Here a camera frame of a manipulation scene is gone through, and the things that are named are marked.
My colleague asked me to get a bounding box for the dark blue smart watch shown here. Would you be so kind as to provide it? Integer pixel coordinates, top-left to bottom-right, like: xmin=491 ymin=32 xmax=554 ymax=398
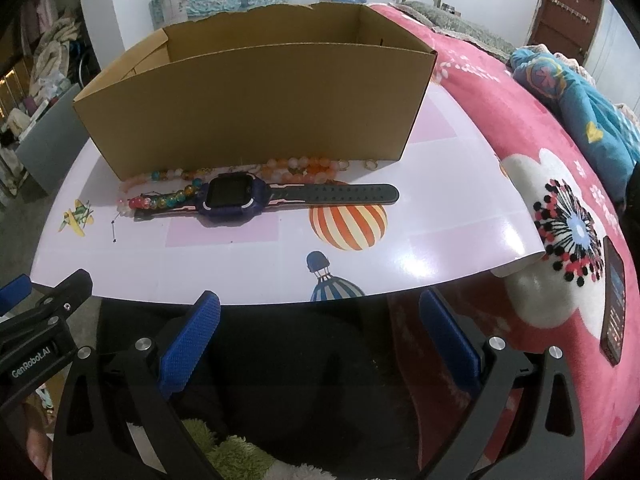
xmin=126 ymin=171 xmax=399 ymax=221

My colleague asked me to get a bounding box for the orange beaded bracelet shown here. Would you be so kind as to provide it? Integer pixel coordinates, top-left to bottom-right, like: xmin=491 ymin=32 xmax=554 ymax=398
xmin=257 ymin=155 xmax=352 ymax=187

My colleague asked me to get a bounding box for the pink floral blanket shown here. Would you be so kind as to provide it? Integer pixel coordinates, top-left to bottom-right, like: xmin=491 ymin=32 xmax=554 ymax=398
xmin=382 ymin=6 xmax=639 ymax=478

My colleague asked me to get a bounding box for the green white plush toy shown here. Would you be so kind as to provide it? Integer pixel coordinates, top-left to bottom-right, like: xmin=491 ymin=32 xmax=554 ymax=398
xmin=182 ymin=419 xmax=334 ymax=480

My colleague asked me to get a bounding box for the grey board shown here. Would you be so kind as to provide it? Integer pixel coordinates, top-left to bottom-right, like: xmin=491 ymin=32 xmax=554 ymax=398
xmin=15 ymin=84 xmax=89 ymax=195

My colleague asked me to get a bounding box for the black smartphone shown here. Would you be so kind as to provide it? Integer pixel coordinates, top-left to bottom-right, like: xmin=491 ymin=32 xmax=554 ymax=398
xmin=600 ymin=236 xmax=626 ymax=367

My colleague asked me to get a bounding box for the brown cardboard box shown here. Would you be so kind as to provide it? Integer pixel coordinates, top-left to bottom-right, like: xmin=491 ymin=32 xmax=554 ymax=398
xmin=74 ymin=2 xmax=437 ymax=180

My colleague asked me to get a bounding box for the blue patterned quilt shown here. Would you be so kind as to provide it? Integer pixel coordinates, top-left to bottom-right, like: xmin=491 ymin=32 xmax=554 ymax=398
xmin=510 ymin=48 xmax=639 ymax=203

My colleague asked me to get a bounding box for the brown wooden door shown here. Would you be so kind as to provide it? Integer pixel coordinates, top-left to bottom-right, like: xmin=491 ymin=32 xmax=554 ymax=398
xmin=528 ymin=0 xmax=603 ymax=65

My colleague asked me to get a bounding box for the multicolour beaded bracelet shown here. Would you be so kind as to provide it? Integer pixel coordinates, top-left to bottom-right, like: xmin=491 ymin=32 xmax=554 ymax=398
xmin=117 ymin=168 xmax=206 ymax=214

